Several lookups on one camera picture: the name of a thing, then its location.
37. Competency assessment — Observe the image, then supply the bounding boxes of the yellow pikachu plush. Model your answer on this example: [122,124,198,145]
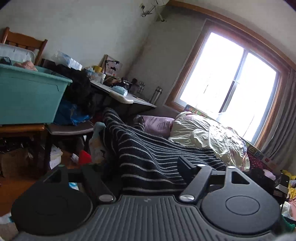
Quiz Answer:
[281,170,295,200]

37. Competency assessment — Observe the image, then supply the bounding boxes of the purple pillow by desk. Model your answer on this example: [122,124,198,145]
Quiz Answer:
[133,115,174,138]

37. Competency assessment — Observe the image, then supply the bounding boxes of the stack of folded clothes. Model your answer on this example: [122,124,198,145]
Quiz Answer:
[78,122,108,166]

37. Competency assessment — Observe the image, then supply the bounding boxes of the blue plastic bag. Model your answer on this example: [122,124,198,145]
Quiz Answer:
[53,100,90,126]

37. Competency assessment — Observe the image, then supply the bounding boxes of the cream pink crumpled duvet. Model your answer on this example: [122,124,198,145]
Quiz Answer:
[169,111,250,171]

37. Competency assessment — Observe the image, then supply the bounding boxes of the steel thermos bottle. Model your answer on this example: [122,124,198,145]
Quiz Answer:
[150,86,162,105]

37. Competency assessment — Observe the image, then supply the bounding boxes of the grey curtain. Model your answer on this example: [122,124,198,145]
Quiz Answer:
[262,69,295,165]

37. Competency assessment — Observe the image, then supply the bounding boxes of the teal plastic storage bin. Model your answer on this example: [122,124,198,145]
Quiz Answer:
[0,64,72,125]

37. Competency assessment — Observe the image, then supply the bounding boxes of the wooden chair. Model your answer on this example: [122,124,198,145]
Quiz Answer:
[1,27,48,65]

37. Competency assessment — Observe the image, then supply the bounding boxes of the dark red dotted cloth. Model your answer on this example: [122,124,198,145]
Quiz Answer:
[247,152,269,170]

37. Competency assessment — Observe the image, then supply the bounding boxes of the black white striped shirt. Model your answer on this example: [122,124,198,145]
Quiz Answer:
[100,108,226,195]

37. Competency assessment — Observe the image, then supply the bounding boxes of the dark side desk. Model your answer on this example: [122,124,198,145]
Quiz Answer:
[90,81,157,121]

